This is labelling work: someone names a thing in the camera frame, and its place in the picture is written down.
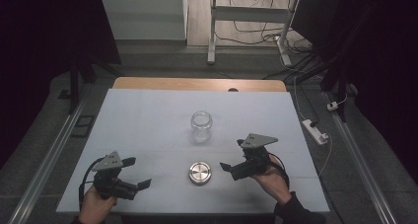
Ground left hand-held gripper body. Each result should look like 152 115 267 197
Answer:
91 150 141 201

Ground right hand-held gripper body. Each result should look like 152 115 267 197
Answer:
231 132 279 182

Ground round silver metal lid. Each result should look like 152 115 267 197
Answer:
187 161 213 187

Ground clear glass jar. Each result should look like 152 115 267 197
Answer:
189 110 214 145

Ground person's left hand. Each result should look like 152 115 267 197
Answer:
78 184 118 224

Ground person's right hand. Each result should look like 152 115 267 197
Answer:
249 155 293 206

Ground white table mat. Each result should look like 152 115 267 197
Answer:
56 88 330 216

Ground white power strip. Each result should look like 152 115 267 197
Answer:
302 118 330 146

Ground wooden table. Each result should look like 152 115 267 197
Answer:
112 76 288 93

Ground black metal stand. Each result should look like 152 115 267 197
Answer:
285 3 374 123
57 52 100 115

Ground white panel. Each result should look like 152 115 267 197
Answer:
99 0 188 41

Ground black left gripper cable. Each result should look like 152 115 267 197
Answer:
78 156 106 209

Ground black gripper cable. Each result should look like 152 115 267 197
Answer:
267 151 291 189
78 156 106 209

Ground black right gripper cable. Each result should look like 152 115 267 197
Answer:
267 151 291 189

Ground black rectangular floor frame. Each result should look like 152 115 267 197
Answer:
71 114 97 139

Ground long white cable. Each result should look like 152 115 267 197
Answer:
293 75 308 121

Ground metal floor rail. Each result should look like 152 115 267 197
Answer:
7 95 91 224
323 92 398 224

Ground thin white cable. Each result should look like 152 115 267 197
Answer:
316 136 333 179

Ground black floor cables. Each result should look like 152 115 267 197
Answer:
215 0 324 81

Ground white desk frame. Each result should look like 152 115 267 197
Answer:
206 0 301 67

